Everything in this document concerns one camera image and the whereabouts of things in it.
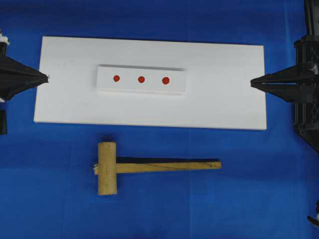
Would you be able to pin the blue table cloth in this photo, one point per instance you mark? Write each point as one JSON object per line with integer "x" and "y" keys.
{"x": 269, "y": 180}

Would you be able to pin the large white foam board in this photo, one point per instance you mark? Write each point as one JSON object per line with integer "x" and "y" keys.
{"x": 218, "y": 90}

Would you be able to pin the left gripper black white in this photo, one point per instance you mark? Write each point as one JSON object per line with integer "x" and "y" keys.
{"x": 10, "y": 87}

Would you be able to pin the small white marked block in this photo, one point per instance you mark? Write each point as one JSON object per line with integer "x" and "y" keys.
{"x": 126, "y": 79}

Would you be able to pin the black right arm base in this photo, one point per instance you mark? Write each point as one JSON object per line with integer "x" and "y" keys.
{"x": 311, "y": 136}

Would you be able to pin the wooden mallet hammer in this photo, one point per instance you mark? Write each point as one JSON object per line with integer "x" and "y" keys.
{"x": 109, "y": 165}

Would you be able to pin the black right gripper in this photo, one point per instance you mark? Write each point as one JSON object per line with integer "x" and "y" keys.
{"x": 306, "y": 93}

